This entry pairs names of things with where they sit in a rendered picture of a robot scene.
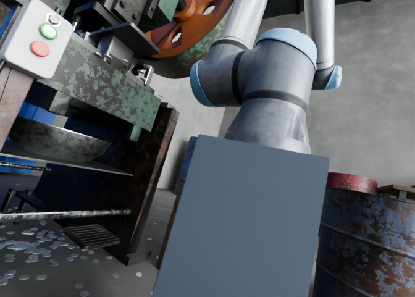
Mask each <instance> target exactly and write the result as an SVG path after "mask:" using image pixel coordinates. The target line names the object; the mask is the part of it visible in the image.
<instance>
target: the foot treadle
mask: <svg viewBox="0 0 415 297"><path fill-rule="evenodd" d="M14 196H17V197H18V198H20V199H21V200H23V201H25V202H26V203H27V204H29V205H30V206H32V207H34V208H35V209H36V210H38V211H54V210H53V209H51V208H50V207H48V206H47V205H45V204H43V203H41V202H40V201H38V200H37V199H35V198H33V197H31V196H30V195H28V194H26V191H16V192H15V195H14ZM52 220H53V221H55V222H56V223H57V224H59V225H60V226H62V227H63V230H62V232H63V233H64V234H65V235H66V236H67V237H69V238H70V239H71V240H72V241H73V242H74V243H75V244H76V245H78V246H79V247H80V248H81V249H84V250H91V249H96V248H102V247H105V246H111V245H116V244H119V243H120V238H118V237H117V236H115V235H114V234H112V233H111V232H109V231H108V230H106V229H105V228H103V227H102V226H100V225H97V224H93V225H78V224H76V223H75V222H73V221H71V220H70V219H52Z"/></svg>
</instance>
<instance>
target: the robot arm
mask: <svg viewBox="0 0 415 297"><path fill-rule="evenodd" d="M267 1H268V0H234V2H233V6H232V8H231V11H230V13H229V16H228V19H227V21H226V24H225V27H224V29H223V32H222V34H221V37H220V39H218V40H215V42H213V43H212V44H211V47H210V48H209V51H208V53H207V56H206V58H205V60H199V61H198V62H196V63H195V64H194V65H193V66H192V68H191V71H190V86H191V88H192V92H193V94H194V96H195V98H196V99H197V101H198V102H199V103H201V104H202V105H204V106H206V107H215V108H220V107H241V109H240V111H239V113H238V114H237V116H236V117H235V118H234V120H233V122H232V123H231V125H230V126H229V128H228V129H227V131H226V132H225V134H224V137H223V138H225V139H228V140H235V141H241V142H245V143H251V144H258V145H262V146H268V147H272V148H279V149H285V150H289V151H295V152H299V153H305V154H311V149H310V145H309V138H308V132H307V128H306V113H307V109H308V104H309V97H310V94H311V90H330V89H334V88H338V87H339V86H340V83H341V79H342V68H341V67H340V66H334V0H304V11H305V20H306V35H305V34H303V33H300V32H299V31H298V30H294V29H290V28H275V29H272V30H269V31H267V32H265V33H264V34H262V35H261V37H260V39H258V41H257V42H256V47H255V48H254V49H252V48H253V44H254V41H255V39H256V35H257V32H258V29H259V26H260V23H261V20H262V16H263V14H264V10H265V8H266V4H267Z"/></svg>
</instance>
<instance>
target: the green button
mask: <svg viewBox="0 0 415 297"><path fill-rule="evenodd" d="M47 25H49V26H51V27H53V26H52V25H51V24H49V23H43V24H41V25H40V26H39V32H40V34H41V35H42V36H43V37H44V38H46V39H48V40H53V39H55V38H57V30H56V29H55V28H54V27H53V29H54V30H55V32H56V34H55V35H54V36H48V35H47V34H45V32H44V27H45V26H47Z"/></svg>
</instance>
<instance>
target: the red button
mask: <svg viewBox="0 0 415 297"><path fill-rule="evenodd" d="M30 49H31V51H32V53H33V54H35V55H37V56H39V57H45V56H47V55H49V52H50V50H49V47H48V45H47V44H45V43H44V42H42V41H34V42H32V43H31V44H30Z"/></svg>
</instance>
